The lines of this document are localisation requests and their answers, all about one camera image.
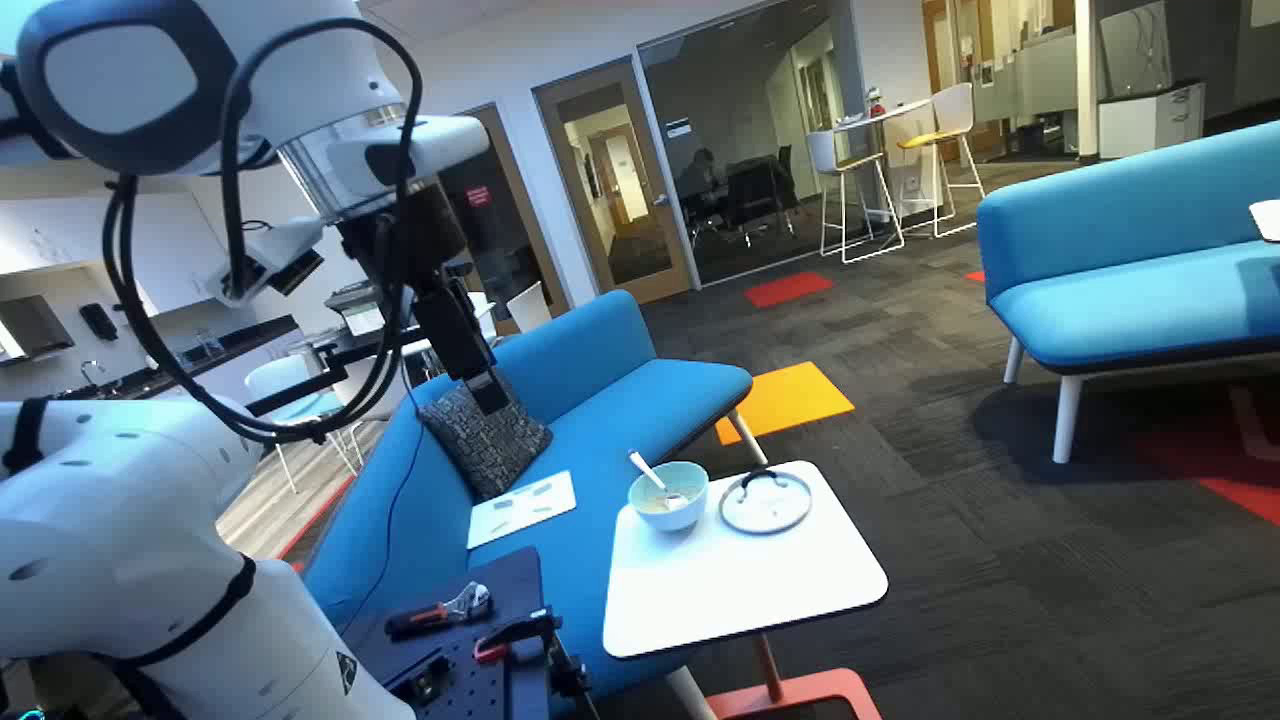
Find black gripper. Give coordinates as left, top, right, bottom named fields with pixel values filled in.
left=337, top=176, right=515, bottom=416

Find light blue bowl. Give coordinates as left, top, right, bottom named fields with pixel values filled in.
left=624, top=457, right=711, bottom=541

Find dark patterned pillow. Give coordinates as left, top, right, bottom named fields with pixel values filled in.
left=413, top=376, right=554, bottom=505

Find wooden door red sign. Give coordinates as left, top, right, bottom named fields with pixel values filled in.
left=430, top=103, right=562, bottom=325

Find blue sofa with pillow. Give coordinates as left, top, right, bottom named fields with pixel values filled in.
left=298, top=287, right=755, bottom=704

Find wooden door lit hallway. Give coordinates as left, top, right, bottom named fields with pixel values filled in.
left=531, top=56, right=698, bottom=306

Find white paper sheet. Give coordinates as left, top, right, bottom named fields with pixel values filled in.
left=462, top=468, right=585, bottom=553

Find black perforated base board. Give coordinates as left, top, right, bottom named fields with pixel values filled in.
left=349, top=545, right=595, bottom=720

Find beige grains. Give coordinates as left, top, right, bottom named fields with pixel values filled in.
left=637, top=481, right=702, bottom=518

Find seated person dark clothes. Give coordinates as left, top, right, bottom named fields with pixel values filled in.
left=674, top=145, right=737, bottom=234

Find glass pot lid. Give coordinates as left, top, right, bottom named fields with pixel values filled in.
left=714, top=464, right=817, bottom=541

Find black office chair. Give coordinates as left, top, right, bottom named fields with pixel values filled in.
left=725, top=156, right=802, bottom=230

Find white side table red base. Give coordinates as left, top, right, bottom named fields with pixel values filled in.
left=595, top=457, right=895, bottom=720

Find white bar stool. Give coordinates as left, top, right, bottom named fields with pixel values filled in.
left=807, top=127, right=907, bottom=269

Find white high table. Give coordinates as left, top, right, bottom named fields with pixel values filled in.
left=832, top=94, right=944, bottom=230

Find bar stool yellow seat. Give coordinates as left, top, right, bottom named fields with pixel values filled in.
left=898, top=78, right=993, bottom=245

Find blue sofa white legs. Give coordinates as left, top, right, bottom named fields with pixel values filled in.
left=973, top=116, right=1280, bottom=473

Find white low cabinet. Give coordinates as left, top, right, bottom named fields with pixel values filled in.
left=1091, top=75, right=1213, bottom=162

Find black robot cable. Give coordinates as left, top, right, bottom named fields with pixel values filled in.
left=100, top=11, right=428, bottom=451

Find black wall dispenser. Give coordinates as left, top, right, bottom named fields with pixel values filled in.
left=75, top=299, right=119, bottom=344

